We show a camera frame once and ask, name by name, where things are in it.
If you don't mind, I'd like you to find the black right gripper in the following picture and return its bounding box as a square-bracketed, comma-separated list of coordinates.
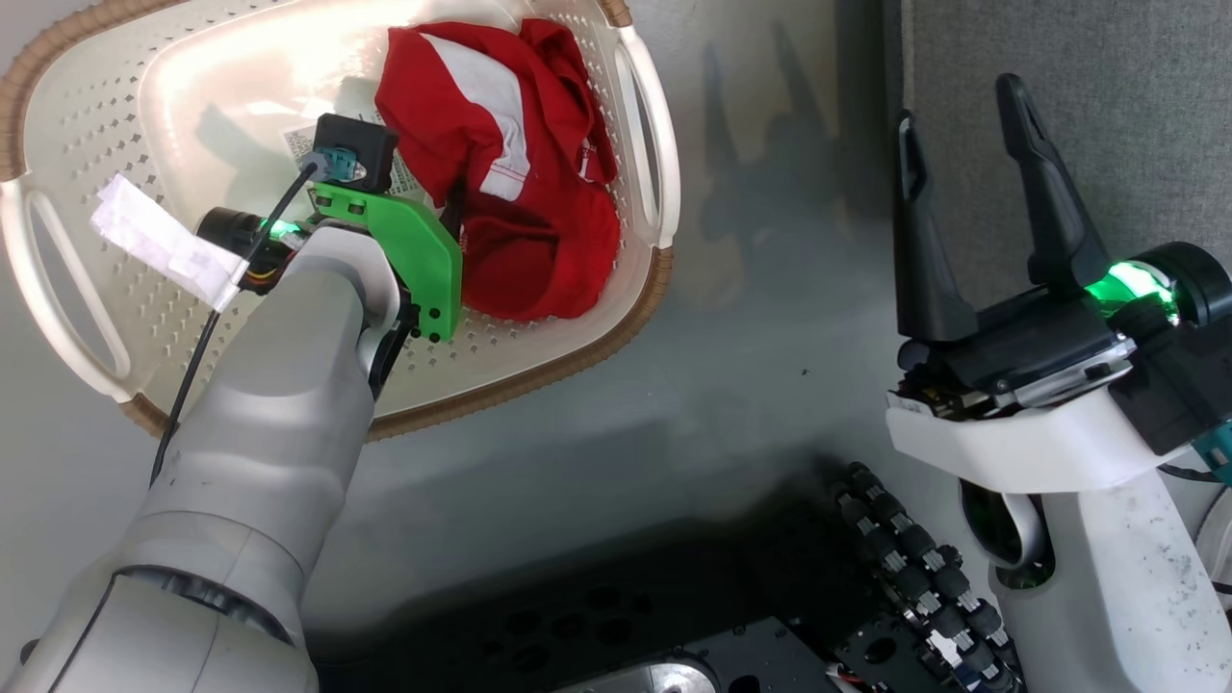
[892, 73, 1181, 422]

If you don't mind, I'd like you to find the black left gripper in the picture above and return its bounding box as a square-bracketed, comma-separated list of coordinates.
[360, 183, 470, 398]

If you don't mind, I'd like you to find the red and white garment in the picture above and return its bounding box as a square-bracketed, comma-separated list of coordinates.
[372, 18, 623, 323]

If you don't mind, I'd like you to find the white tape label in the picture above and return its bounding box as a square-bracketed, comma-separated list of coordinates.
[90, 173, 250, 313]

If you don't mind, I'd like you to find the white laundry basket brown rim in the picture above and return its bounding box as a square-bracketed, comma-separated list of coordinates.
[0, 0, 682, 443]

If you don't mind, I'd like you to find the green camera mounting bracket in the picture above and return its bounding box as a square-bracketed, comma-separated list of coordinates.
[308, 181, 466, 346]

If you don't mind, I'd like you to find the white camera mounting bracket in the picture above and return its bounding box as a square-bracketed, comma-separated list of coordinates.
[885, 383, 1196, 494]

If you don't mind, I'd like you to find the thin black camera cable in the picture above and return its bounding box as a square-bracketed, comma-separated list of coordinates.
[148, 159, 324, 488]

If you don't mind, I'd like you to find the black cable drag chain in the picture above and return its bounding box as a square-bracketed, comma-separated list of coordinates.
[828, 461, 1027, 693]

